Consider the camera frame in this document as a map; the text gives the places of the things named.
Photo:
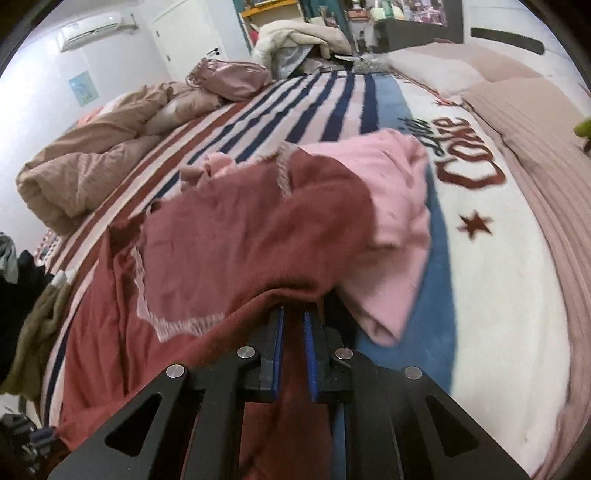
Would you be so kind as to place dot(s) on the white pillow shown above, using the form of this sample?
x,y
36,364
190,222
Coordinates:
x,y
434,69

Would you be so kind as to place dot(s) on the small blue wall poster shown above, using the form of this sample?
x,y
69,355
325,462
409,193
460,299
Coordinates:
x,y
84,89

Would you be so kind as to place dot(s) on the red sweatshirt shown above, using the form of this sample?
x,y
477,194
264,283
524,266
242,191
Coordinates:
x,y
231,240

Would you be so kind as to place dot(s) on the cream coat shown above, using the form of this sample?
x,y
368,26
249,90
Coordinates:
x,y
295,39

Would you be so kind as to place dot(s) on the striped printed blanket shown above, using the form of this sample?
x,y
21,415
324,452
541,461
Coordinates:
x,y
485,300

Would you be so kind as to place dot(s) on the black shelf unit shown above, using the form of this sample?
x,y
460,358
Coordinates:
x,y
415,32

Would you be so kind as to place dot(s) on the white air conditioner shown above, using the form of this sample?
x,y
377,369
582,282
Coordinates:
x,y
90,31

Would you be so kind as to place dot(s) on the pink shirt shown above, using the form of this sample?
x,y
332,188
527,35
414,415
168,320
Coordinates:
x,y
392,207

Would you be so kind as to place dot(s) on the pink handbag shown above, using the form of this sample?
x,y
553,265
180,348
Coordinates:
x,y
235,78

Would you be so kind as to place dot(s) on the beige comforter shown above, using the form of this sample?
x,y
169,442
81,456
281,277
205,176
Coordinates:
x,y
92,152

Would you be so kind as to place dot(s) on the grey cloth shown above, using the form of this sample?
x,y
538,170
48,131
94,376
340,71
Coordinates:
x,y
7,258

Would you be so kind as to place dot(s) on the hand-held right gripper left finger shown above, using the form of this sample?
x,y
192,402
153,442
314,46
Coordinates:
x,y
278,350

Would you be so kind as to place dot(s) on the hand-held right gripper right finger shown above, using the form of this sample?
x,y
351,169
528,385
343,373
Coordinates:
x,y
310,355

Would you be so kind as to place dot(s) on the mauve pillow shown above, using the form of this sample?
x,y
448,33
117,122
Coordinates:
x,y
489,57

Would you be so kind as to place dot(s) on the white door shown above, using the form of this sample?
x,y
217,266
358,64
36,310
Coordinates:
x,y
189,37

